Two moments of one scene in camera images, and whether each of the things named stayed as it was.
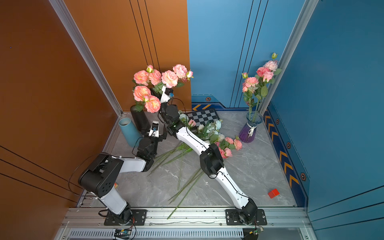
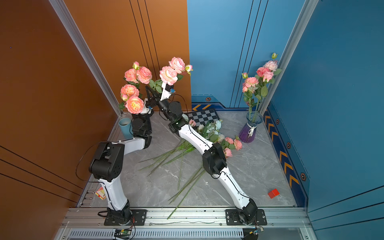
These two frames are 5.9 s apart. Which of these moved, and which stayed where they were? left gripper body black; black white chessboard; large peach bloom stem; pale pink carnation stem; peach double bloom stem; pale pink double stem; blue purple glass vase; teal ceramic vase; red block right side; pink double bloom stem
Moved: pale pink double stem; large peach bloom stem; peach double bloom stem; left gripper body black
Stayed: blue purple glass vase; pink double bloom stem; teal ceramic vase; red block right side; pale pink carnation stem; black white chessboard
